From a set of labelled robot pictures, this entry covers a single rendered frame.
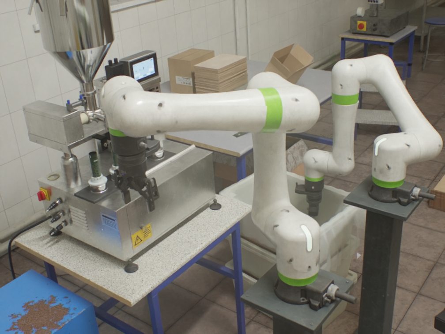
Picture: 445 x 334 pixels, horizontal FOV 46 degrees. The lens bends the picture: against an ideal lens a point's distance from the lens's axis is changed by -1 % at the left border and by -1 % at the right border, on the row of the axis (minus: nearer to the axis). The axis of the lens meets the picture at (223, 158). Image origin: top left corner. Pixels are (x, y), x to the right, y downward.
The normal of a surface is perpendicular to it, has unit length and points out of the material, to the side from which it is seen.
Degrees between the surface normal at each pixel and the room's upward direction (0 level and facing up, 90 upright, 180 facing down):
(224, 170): 65
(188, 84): 90
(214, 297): 0
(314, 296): 81
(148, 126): 106
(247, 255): 96
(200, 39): 90
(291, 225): 11
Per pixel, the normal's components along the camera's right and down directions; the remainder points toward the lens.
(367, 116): -0.06, -0.90
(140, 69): 0.80, 0.21
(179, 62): -0.55, 0.39
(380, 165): -0.75, 0.33
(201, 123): 0.35, 0.63
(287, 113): 0.37, 0.21
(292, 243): -0.34, 0.42
